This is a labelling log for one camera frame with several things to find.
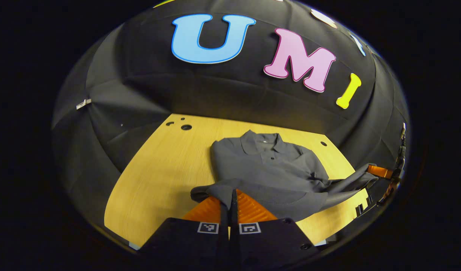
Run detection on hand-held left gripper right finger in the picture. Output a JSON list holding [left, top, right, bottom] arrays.
[[230, 188, 322, 266]]

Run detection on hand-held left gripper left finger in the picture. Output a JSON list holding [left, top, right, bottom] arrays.
[[138, 195, 231, 266]]

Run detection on grey collared shirt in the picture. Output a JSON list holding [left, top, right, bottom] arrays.
[[190, 130, 378, 222]]

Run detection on black backdrop cloth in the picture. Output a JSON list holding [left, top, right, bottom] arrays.
[[52, 0, 411, 241]]

